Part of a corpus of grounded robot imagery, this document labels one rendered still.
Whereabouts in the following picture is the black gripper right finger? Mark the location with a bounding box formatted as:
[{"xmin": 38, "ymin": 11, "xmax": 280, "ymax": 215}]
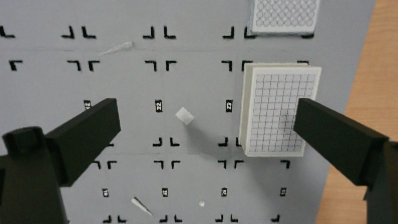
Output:
[{"xmin": 293, "ymin": 98, "xmax": 398, "ymax": 224}]

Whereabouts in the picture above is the white deep-well block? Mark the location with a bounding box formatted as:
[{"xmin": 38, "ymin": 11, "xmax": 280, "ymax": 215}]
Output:
[{"xmin": 238, "ymin": 62, "xmax": 322, "ymax": 156}]

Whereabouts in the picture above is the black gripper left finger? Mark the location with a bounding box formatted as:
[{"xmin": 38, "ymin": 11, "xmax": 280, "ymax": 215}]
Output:
[{"xmin": 0, "ymin": 98, "xmax": 121, "ymax": 224}]

